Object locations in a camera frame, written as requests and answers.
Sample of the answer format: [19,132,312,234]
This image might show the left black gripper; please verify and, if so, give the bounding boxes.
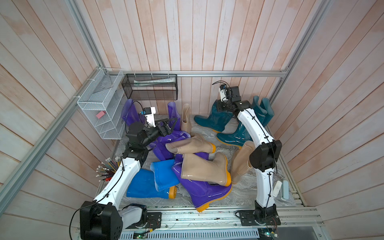
[141,117,178,147]

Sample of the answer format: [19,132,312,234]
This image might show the teal boot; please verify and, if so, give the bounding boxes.
[252,96,267,123]
[217,123,253,147]
[260,98,275,127]
[194,100,233,133]

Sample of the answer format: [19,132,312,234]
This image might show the large beige boot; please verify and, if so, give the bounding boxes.
[181,153,232,187]

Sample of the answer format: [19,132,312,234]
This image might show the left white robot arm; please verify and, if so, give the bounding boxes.
[78,118,177,240]

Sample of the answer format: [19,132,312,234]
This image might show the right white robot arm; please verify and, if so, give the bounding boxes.
[217,84,282,210]

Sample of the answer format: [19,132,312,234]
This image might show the purple boot back centre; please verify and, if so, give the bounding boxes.
[168,102,181,131]

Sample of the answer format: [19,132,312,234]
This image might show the purple boot under pile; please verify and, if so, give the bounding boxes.
[149,130,191,161]

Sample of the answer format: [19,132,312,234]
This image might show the purple boot standing left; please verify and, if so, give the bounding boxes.
[121,99,146,127]

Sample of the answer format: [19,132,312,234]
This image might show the blue boot upper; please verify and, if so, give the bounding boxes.
[150,160,180,192]

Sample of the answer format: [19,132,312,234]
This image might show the pink eraser block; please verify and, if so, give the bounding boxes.
[96,111,106,119]

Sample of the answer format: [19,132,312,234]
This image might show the pink pencil cup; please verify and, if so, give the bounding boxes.
[96,157,122,182]

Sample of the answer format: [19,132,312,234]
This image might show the large purple boot front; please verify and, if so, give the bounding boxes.
[172,155,232,213]

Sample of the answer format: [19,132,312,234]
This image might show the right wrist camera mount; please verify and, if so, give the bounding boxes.
[219,84,228,102]

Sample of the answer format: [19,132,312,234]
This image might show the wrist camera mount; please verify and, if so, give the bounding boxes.
[219,84,228,102]
[142,107,156,127]

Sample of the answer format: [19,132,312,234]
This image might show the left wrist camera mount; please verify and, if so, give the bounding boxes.
[142,107,156,127]

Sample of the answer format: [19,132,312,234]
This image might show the black wire mesh basket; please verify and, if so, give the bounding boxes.
[122,73,179,101]

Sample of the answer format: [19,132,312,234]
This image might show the aluminium frame rail back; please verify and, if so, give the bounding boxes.
[112,69,288,78]

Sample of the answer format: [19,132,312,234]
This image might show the white wire mesh shelf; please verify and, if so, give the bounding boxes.
[77,68,125,140]

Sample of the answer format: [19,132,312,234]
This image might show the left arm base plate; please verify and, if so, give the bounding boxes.
[119,204,162,230]

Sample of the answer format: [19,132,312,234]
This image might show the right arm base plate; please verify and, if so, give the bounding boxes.
[235,208,281,226]

